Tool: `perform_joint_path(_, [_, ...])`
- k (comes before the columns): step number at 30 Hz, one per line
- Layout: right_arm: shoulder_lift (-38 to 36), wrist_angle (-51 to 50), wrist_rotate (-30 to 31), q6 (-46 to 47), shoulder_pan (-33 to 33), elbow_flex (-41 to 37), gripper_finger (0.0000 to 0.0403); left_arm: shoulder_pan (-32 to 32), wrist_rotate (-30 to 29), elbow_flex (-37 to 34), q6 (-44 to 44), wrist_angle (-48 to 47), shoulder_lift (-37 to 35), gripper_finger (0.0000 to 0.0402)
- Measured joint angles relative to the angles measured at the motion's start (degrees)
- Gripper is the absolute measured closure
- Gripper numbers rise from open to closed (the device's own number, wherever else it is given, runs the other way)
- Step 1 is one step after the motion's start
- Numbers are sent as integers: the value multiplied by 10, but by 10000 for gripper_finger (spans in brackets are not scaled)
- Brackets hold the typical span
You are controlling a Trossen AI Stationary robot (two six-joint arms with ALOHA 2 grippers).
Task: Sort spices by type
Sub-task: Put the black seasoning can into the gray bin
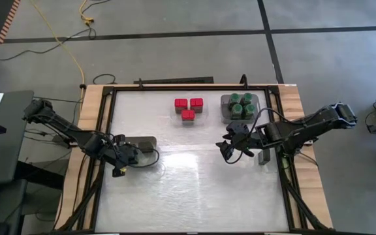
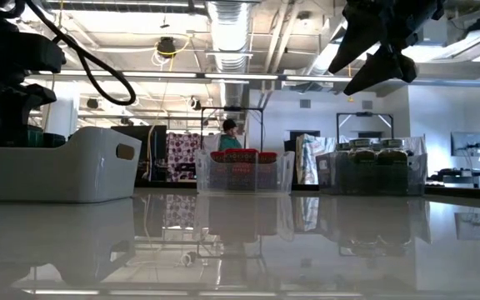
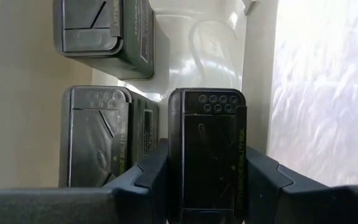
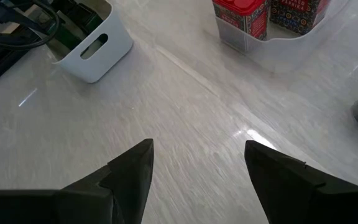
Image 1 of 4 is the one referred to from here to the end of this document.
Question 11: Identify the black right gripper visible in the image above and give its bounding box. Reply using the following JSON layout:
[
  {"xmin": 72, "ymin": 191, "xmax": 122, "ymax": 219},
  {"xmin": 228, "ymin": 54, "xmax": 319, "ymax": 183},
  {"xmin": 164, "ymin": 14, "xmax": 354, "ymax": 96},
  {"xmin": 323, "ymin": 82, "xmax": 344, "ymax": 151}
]
[{"xmin": 215, "ymin": 129, "xmax": 267, "ymax": 161}]

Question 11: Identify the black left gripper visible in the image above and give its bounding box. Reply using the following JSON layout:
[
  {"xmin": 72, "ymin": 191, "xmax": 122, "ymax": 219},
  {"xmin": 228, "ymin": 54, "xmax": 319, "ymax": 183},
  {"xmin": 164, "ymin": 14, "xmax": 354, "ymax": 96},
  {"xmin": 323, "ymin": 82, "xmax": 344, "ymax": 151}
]
[{"xmin": 111, "ymin": 143, "xmax": 140, "ymax": 178}]

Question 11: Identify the dark green spice tin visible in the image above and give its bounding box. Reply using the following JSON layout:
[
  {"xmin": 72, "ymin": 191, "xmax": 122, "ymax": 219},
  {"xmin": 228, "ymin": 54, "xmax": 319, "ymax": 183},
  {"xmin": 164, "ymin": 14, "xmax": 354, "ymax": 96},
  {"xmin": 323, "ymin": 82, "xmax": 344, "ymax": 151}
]
[
  {"xmin": 258, "ymin": 148, "xmax": 272, "ymax": 166},
  {"xmin": 138, "ymin": 141, "xmax": 155, "ymax": 153}
]

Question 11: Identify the red-lidded paprika tin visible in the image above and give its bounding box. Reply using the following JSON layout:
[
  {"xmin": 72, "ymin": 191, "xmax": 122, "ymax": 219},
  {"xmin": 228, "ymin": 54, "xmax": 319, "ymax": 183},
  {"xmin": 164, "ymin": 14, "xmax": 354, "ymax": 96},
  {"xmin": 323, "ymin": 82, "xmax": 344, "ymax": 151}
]
[
  {"xmin": 181, "ymin": 109, "xmax": 196, "ymax": 125},
  {"xmin": 189, "ymin": 97, "xmax": 204, "ymax": 114},
  {"xmin": 174, "ymin": 97, "xmax": 189, "ymax": 114}
]

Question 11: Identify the grey translucent plastic bin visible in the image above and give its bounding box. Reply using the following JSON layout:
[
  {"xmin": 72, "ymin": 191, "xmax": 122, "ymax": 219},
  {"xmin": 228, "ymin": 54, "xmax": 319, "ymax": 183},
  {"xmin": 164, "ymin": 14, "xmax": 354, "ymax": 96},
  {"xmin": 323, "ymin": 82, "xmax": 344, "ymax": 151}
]
[{"xmin": 220, "ymin": 93, "xmax": 261, "ymax": 125}]

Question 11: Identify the white plastic bin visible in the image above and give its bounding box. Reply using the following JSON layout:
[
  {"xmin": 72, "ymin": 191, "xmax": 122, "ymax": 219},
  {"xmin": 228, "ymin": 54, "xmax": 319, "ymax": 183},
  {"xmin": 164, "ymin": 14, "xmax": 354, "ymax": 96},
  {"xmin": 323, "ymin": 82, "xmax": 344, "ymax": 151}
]
[{"xmin": 117, "ymin": 136, "xmax": 159, "ymax": 168}]

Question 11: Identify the black floor strip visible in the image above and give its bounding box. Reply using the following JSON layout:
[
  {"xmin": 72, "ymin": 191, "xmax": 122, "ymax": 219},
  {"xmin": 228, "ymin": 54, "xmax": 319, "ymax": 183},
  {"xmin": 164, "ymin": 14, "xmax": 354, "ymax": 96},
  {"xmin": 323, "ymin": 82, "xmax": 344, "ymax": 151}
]
[{"xmin": 134, "ymin": 76, "xmax": 214, "ymax": 85}]

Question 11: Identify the grey side desk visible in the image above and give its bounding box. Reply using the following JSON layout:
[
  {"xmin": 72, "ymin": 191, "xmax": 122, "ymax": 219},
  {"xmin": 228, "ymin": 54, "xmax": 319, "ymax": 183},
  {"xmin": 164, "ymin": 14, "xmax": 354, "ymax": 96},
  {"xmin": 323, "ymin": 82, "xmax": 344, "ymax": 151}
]
[{"xmin": 0, "ymin": 90, "xmax": 35, "ymax": 187}]

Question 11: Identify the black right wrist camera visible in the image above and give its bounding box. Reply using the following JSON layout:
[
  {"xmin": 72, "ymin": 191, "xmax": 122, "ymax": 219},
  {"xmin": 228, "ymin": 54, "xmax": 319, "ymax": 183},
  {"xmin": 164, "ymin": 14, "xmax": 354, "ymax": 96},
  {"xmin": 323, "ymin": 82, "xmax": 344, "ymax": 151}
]
[{"xmin": 226, "ymin": 122, "xmax": 251, "ymax": 138}]

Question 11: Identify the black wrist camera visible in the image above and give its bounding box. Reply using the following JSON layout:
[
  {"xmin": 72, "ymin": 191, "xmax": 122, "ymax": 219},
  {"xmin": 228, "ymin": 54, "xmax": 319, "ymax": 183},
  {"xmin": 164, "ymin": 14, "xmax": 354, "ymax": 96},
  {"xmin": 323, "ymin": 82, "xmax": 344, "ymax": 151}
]
[
  {"xmin": 226, "ymin": 122, "xmax": 251, "ymax": 138},
  {"xmin": 112, "ymin": 133, "xmax": 127, "ymax": 146}
]

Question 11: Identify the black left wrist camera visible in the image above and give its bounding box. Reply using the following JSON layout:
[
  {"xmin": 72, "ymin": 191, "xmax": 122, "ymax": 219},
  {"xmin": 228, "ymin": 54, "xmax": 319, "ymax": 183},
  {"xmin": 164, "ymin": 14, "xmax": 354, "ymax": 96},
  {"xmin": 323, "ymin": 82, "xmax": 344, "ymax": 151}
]
[{"xmin": 112, "ymin": 133, "xmax": 127, "ymax": 146}]

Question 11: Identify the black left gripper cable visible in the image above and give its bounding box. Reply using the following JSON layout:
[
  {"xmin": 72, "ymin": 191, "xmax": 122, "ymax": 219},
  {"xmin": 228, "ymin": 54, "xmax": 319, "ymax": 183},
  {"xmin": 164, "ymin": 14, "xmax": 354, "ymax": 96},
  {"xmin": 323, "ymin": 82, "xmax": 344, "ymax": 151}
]
[{"xmin": 125, "ymin": 142, "xmax": 161, "ymax": 169}]

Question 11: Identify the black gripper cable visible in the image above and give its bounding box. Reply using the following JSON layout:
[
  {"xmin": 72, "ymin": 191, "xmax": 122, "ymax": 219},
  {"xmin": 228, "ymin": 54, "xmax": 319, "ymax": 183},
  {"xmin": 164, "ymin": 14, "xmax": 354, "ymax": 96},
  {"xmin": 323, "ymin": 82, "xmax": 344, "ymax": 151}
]
[
  {"xmin": 125, "ymin": 142, "xmax": 161, "ymax": 169},
  {"xmin": 249, "ymin": 107, "xmax": 293, "ymax": 131}
]

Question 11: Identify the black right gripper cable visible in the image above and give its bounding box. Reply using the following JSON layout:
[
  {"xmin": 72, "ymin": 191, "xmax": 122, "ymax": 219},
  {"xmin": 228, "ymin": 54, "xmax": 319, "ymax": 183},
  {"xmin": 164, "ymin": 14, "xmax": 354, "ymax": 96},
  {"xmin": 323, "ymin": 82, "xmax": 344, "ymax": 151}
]
[{"xmin": 249, "ymin": 107, "xmax": 293, "ymax": 131}]

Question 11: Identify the black aluminium table frame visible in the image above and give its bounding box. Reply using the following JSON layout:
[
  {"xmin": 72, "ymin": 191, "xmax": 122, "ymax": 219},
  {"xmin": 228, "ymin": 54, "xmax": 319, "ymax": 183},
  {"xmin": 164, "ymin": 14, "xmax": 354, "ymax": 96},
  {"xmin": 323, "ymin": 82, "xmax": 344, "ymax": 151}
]
[{"xmin": 57, "ymin": 73, "xmax": 334, "ymax": 235}]

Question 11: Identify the black cable loop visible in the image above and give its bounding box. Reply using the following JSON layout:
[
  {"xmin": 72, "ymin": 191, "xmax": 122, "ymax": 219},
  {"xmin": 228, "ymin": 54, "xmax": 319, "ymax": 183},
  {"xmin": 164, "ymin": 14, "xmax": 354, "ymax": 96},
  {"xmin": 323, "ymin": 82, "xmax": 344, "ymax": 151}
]
[{"xmin": 92, "ymin": 73, "xmax": 118, "ymax": 86}]

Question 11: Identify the yellow floor cable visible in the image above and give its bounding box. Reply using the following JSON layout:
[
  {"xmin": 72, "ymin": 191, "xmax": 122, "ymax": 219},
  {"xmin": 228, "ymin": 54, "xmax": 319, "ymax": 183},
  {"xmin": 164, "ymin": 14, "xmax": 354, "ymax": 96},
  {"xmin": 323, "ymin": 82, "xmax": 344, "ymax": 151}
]
[{"xmin": 29, "ymin": 0, "xmax": 86, "ymax": 88}]

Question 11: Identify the black floor cable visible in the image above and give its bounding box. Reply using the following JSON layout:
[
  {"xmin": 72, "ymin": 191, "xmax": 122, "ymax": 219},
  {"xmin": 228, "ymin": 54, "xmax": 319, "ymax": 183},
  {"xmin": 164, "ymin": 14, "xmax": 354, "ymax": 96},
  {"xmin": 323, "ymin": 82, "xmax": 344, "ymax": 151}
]
[{"xmin": 0, "ymin": 27, "xmax": 97, "ymax": 63}]

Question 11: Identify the yellow cable with plug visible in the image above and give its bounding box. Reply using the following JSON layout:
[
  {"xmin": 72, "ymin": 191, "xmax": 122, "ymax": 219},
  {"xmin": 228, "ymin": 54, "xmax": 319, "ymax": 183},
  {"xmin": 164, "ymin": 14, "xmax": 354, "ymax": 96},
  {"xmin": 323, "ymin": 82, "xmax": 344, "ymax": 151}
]
[{"xmin": 78, "ymin": 0, "xmax": 110, "ymax": 25}]

